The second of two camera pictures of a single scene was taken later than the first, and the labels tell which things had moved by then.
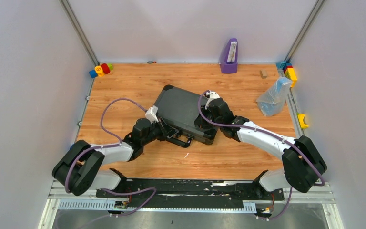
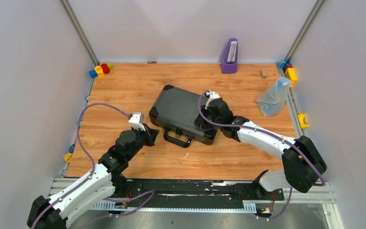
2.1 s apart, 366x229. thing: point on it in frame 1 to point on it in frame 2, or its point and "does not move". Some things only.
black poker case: [179, 108] does not move
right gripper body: [204, 124] does not move
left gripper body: [163, 129] to [151, 134]
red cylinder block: [106, 68] does not move
